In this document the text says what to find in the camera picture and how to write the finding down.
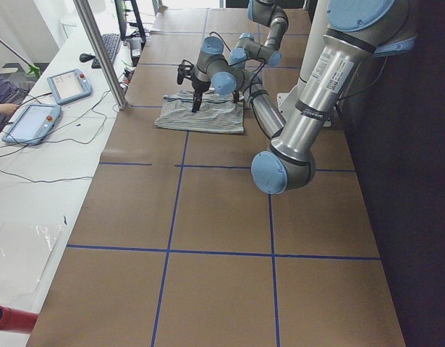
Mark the brown paper table cover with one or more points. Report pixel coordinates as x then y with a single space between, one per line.
176 246

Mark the aluminium frame post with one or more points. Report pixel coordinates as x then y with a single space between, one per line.
89 23

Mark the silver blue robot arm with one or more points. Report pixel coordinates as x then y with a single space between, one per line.
351 32
228 76

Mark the black keyboard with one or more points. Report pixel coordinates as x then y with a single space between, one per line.
111 42

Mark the seated person in blue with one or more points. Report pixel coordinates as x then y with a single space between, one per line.
12 94

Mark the upper teach pendant tablet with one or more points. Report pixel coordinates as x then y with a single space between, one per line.
69 86

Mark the black monitor corner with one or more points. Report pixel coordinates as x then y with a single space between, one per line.
121 15

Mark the red fire extinguisher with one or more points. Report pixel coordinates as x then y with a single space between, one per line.
16 320

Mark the black computer mouse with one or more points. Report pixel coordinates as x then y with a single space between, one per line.
84 57

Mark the teach pendant tablet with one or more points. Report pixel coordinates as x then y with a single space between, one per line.
33 124
69 86

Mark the clear plastic paper sleeve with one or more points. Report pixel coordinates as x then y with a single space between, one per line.
25 250

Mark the lower teach pendant tablet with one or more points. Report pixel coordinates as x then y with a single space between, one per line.
33 124

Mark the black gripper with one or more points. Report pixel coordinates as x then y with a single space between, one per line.
199 86
236 97

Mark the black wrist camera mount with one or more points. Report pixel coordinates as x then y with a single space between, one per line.
184 71

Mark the black box with white label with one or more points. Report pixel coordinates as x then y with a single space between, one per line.
136 46

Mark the blue white striped polo shirt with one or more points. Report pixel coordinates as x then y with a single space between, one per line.
218 114

